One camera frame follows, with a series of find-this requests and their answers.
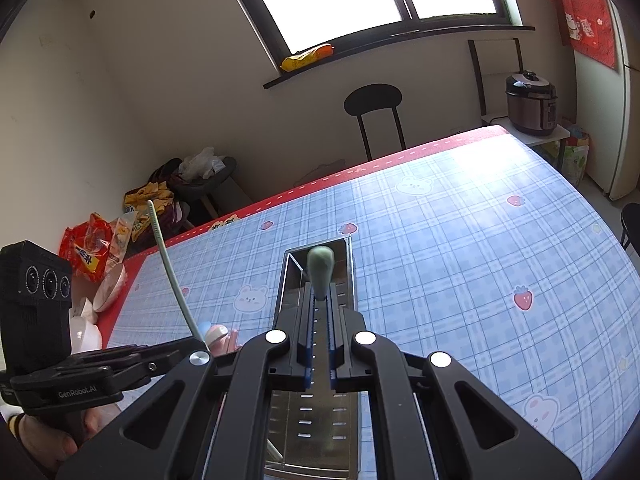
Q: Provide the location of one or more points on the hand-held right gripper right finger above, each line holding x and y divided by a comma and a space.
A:
333, 355

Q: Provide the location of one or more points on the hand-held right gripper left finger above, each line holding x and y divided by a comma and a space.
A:
307, 355

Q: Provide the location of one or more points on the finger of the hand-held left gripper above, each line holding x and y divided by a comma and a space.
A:
150, 360

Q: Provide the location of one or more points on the pink spoon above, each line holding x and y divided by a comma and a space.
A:
218, 334

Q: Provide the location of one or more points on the metal utensil container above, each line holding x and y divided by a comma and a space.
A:
345, 270

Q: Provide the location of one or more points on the green chopstick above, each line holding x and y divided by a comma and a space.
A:
170, 270

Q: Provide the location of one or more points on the green spoon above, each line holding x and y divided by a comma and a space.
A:
320, 262

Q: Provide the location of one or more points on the person's left hand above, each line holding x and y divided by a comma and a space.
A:
50, 445

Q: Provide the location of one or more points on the white bowl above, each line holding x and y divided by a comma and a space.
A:
85, 330
110, 287

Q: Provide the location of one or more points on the red snack bag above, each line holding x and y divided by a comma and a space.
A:
85, 250

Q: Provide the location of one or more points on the orange clear snack bag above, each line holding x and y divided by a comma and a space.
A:
122, 237

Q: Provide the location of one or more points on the blue plaid printed tablecloth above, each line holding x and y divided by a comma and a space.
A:
450, 235

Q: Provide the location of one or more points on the dark stool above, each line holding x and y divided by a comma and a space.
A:
210, 187

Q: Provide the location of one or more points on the dark red bag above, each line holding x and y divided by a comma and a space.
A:
165, 175

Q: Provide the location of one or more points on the white plastic bag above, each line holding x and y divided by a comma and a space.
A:
200, 165

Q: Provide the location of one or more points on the black round-back chair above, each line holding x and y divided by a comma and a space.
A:
372, 97

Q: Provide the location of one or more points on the white side table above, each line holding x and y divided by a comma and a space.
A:
540, 137

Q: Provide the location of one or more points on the green printed bag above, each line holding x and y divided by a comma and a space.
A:
575, 157

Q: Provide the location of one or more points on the dark electric rice cooker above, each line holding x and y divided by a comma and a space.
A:
531, 102

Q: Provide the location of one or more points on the black windowsill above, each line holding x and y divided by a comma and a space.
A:
400, 40

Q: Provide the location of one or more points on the cream refrigerator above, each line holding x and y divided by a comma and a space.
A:
607, 125

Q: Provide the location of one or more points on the black metal frame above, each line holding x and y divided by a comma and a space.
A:
477, 75

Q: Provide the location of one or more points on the red wall hanging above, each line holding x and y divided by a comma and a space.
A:
587, 25

